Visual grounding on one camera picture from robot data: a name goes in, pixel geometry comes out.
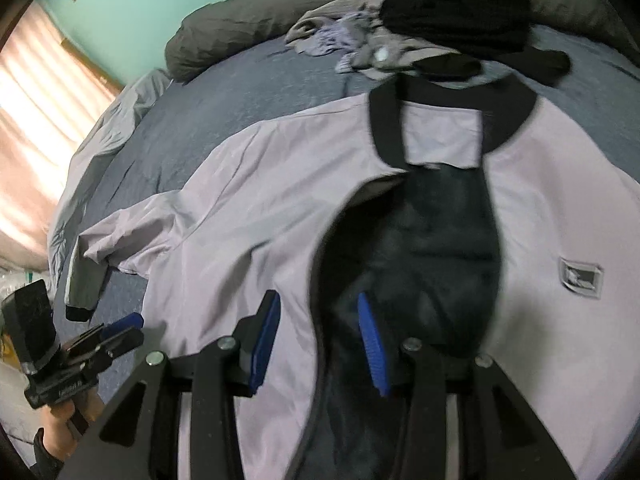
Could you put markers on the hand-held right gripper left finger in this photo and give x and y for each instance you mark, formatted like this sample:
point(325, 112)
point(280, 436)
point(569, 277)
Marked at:
point(265, 340)

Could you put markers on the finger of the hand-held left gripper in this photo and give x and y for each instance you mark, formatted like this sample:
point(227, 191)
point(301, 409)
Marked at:
point(125, 324)
point(115, 345)

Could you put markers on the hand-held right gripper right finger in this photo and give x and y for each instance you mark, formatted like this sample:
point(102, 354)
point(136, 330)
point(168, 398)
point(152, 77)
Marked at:
point(372, 345)

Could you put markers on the lilac grey zip jacket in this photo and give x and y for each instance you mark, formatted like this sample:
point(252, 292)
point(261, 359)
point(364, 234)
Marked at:
point(260, 210)

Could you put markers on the person's left forearm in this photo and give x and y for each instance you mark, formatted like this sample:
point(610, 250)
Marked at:
point(47, 460)

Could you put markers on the person's left hand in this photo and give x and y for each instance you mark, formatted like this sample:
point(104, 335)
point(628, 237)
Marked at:
point(65, 425)

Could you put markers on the light grey blanket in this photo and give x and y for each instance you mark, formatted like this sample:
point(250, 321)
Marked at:
point(110, 130)

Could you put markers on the pink curtain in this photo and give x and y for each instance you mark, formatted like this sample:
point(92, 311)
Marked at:
point(45, 125)

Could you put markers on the blue patterned bed sheet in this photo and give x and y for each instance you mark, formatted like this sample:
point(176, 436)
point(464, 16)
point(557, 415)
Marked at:
point(225, 90)

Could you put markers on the grey garment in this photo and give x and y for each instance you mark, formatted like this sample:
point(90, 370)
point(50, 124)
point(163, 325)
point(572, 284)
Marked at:
point(400, 57)

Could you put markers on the blue striped cloth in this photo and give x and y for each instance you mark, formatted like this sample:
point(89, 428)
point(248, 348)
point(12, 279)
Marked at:
point(340, 37)

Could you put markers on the dark grey rolled duvet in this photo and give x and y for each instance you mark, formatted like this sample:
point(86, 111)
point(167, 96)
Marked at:
point(240, 25)

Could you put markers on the black garment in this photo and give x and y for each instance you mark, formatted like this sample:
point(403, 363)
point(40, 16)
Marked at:
point(450, 10)

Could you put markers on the wooden window frame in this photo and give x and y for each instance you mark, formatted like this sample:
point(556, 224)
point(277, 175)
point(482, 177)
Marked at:
point(95, 67)

